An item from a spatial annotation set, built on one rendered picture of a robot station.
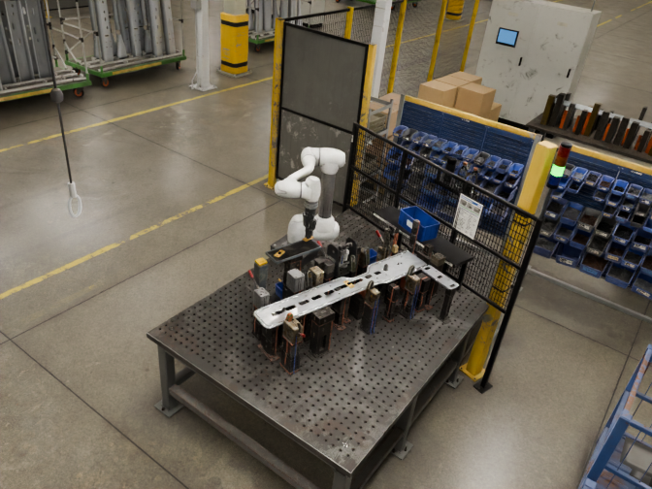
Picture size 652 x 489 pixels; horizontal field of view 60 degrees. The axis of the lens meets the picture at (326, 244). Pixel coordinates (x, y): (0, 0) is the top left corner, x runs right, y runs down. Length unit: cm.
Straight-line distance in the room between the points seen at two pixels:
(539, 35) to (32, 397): 867
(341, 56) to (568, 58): 496
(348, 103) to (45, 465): 421
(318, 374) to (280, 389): 26
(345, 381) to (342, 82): 346
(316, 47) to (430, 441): 402
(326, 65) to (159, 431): 391
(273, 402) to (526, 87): 802
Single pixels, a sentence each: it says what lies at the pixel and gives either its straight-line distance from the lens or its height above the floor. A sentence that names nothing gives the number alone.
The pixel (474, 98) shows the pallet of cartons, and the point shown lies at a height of 96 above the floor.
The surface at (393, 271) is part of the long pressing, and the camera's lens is 401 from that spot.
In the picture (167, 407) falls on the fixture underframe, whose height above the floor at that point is 3.
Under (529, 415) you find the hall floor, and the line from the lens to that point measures 474.
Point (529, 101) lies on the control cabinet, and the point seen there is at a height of 51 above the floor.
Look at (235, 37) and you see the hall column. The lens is 1121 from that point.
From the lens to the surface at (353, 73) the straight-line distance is 597.
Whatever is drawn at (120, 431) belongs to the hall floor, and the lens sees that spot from 426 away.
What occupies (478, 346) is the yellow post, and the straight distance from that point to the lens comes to 467.
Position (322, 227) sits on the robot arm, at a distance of 434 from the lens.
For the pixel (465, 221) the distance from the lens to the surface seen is 429.
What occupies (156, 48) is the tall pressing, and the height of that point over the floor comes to 47.
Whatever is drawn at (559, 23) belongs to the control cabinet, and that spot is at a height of 178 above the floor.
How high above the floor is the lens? 324
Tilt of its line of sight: 32 degrees down
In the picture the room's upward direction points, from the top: 6 degrees clockwise
